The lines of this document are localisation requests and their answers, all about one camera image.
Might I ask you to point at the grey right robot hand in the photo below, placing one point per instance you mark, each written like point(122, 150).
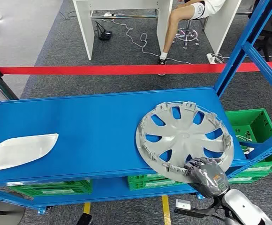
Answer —
point(208, 178)

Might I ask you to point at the blue metal shelf rack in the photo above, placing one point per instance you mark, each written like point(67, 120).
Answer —
point(91, 124)

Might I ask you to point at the black headset device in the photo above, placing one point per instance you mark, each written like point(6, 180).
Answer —
point(104, 34)

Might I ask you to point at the white power strip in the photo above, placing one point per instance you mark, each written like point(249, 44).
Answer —
point(211, 58)
point(107, 14)

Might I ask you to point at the white desk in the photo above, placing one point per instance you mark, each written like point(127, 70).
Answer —
point(84, 28)
point(220, 28)

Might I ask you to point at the yellow floor tape frame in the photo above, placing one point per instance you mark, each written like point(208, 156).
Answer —
point(165, 211)

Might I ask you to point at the grey wheel hubcap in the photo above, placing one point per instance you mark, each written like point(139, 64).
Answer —
point(185, 136)

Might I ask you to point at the chrome stool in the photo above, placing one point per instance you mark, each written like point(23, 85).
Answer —
point(186, 32)

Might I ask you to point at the white curved plastic panel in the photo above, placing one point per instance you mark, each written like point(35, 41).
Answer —
point(20, 152)

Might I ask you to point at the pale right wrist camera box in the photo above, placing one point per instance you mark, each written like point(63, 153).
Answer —
point(183, 205)

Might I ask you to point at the person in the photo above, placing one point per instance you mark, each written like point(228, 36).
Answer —
point(175, 21)

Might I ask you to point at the red barrier belt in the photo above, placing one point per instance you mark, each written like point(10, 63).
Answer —
point(103, 70)

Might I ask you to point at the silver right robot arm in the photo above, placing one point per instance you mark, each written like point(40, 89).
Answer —
point(241, 208)

